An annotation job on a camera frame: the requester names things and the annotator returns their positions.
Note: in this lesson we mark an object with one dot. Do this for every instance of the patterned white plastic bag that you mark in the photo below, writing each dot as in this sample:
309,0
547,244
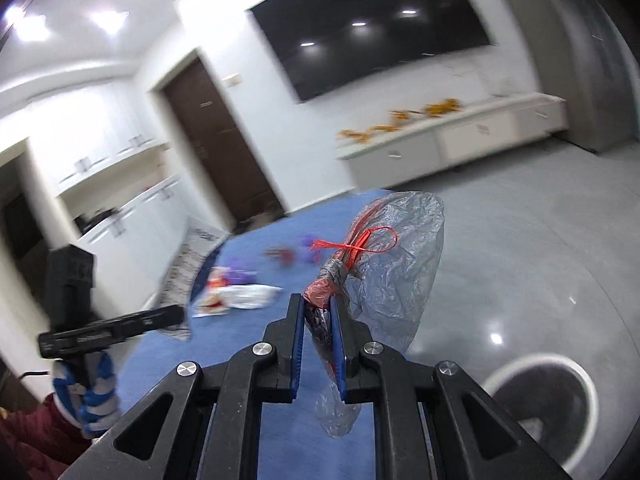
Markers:
187,265

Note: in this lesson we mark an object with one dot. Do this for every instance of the white television cabinet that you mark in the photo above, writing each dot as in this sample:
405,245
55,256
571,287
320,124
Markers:
450,140

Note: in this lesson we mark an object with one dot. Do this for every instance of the long golden dragon figurine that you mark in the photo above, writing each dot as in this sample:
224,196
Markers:
375,127

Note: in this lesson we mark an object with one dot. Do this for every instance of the person's left hand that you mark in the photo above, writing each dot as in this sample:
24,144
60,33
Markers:
95,395

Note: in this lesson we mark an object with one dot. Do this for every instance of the dark brown door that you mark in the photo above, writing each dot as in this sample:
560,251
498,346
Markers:
220,135

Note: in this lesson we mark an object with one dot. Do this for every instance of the blue blanket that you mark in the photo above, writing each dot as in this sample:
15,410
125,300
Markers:
250,340

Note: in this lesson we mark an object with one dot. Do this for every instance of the white floor cabinet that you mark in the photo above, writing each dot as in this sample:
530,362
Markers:
145,215

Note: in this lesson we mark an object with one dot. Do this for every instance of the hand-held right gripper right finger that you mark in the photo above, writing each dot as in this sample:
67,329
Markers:
340,355

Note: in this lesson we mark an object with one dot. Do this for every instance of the grey refrigerator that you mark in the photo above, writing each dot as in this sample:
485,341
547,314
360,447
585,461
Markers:
590,85

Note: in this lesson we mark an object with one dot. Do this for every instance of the small golden figurine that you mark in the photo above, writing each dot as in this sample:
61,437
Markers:
442,107

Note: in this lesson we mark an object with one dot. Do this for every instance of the person's left forearm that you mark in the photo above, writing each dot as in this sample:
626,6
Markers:
30,435

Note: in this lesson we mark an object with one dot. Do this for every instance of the red and white packet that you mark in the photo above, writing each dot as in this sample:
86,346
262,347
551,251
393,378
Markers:
218,280

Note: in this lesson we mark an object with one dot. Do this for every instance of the black wall television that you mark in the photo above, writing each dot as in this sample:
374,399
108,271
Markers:
375,25

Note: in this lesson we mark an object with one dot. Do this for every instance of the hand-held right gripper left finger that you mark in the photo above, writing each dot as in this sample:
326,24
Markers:
297,345

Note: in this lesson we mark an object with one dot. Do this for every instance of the purple crumpled wrapper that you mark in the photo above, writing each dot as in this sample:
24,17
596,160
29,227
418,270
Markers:
307,245

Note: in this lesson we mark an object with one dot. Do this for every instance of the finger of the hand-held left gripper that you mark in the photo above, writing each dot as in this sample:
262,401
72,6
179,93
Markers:
165,316

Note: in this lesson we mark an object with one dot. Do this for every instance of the white wall cabinet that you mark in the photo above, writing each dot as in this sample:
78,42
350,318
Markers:
100,130

